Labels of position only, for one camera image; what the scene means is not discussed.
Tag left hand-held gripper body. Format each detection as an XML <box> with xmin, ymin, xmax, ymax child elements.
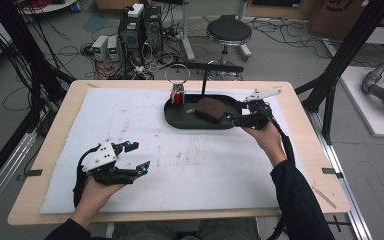
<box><xmin>76</xmin><ymin>139</ymin><xmax>137</xmax><ymax>186</ymax></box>

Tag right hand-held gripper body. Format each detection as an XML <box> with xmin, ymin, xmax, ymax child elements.
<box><xmin>233</xmin><ymin>88</ymin><xmax>282</xmax><ymax>131</ymax></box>

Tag brown ice cream bar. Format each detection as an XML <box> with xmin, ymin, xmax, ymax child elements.
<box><xmin>186</xmin><ymin>96</ymin><xmax>228</xmax><ymax>124</ymax></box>

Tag black oval tray with stand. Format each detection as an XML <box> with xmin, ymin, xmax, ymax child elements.
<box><xmin>163</xmin><ymin>62</ymin><xmax>245</xmax><ymax>130</ymax></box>

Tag silver key ring with keys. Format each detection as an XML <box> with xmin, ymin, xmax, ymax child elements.
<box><xmin>164</xmin><ymin>63</ymin><xmax>191</xmax><ymax>106</ymax></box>

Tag person's left hand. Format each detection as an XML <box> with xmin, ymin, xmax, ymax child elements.
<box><xmin>70</xmin><ymin>174</ymin><xmax>128</xmax><ymax>230</ymax></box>

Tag black round stool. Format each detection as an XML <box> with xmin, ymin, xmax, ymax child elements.
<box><xmin>206</xmin><ymin>14</ymin><xmax>253</xmax><ymax>81</ymax></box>

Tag person's legs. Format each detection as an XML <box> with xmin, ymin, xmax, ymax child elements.
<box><xmin>111</xmin><ymin>218</ymin><xmax>262</xmax><ymax>240</ymax></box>

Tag white power supply unit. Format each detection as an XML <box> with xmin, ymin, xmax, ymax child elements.
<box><xmin>107</xmin><ymin>35</ymin><xmax>121</xmax><ymax>62</ymax></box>
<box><xmin>91</xmin><ymin>34</ymin><xmax>110</xmax><ymax>61</ymax></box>

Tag white platform board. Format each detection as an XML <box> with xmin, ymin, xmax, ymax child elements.
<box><xmin>339</xmin><ymin>65</ymin><xmax>384</xmax><ymax>139</ymax></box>

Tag black computer tower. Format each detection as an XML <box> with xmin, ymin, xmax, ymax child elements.
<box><xmin>143</xmin><ymin>5</ymin><xmax>164</xmax><ymax>55</ymax></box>
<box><xmin>118</xmin><ymin>11</ymin><xmax>146</xmax><ymax>65</ymax></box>

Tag brown cardboard box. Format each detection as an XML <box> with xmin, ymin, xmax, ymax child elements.
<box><xmin>308</xmin><ymin>0</ymin><xmax>378</xmax><ymax>42</ymax></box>

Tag small white box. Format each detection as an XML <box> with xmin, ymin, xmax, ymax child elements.
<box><xmin>127</xmin><ymin>3</ymin><xmax>145</xmax><ymax>19</ymax></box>

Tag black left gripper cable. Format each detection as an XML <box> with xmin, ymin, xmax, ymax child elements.
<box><xmin>72</xmin><ymin>145</ymin><xmax>101</xmax><ymax>208</ymax></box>

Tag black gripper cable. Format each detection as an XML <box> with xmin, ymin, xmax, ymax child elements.
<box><xmin>264</xmin><ymin>108</ymin><xmax>296</xmax><ymax>166</ymax></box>
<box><xmin>72</xmin><ymin>145</ymin><xmax>101</xmax><ymax>208</ymax></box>

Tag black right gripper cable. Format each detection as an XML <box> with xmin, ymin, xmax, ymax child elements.
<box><xmin>264</xmin><ymin>108</ymin><xmax>296</xmax><ymax>166</ymax></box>

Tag black metal frame post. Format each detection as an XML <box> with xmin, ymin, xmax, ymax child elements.
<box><xmin>294</xmin><ymin>0</ymin><xmax>384</xmax><ymax>145</ymax></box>

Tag bundle of black cables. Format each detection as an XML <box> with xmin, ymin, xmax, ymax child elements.
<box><xmin>0</xmin><ymin>0</ymin><xmax>75</xmax><ymax>125</ymax></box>

